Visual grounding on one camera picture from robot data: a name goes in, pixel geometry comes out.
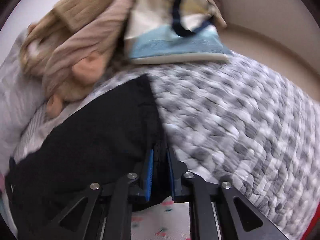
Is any black jacket garment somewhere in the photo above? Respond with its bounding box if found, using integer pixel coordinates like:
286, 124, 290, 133
5, 75, 170, 239

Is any cherry print bed sheet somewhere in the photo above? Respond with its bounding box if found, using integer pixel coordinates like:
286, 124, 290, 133
131, 197, 191, 240

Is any grey white checkered quilt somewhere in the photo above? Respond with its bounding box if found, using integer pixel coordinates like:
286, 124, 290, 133
84, 54, 319, 239

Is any white fluffy pillow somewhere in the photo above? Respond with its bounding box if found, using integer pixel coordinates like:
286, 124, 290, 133
1, 30, 45, 174

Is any beige plush doll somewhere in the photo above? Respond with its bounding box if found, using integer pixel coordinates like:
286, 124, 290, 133
20, 0, 135, 118

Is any blue white tote bag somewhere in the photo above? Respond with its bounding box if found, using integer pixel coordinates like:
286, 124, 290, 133
124, 0, 232, 65

